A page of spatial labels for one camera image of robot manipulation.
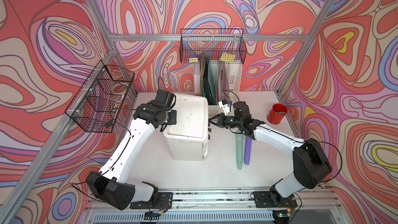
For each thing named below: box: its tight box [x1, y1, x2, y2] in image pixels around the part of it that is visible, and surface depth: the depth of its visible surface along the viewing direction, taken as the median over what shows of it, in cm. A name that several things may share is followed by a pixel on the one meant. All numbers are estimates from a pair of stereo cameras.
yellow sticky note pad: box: [219, 52, 237, 64], surface depth 92 cm
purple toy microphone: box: [244, 135, 252, 165], surface depth 89 cm
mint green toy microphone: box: [235, 132, 244, 170], surface depth 90 cm
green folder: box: [201, 60, 219, 106], surface depth 95 cm
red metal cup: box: [266, 103, 288, 125], surface depth 99 cm
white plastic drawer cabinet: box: [163, 93, 209, 162], surface depth 76 cm
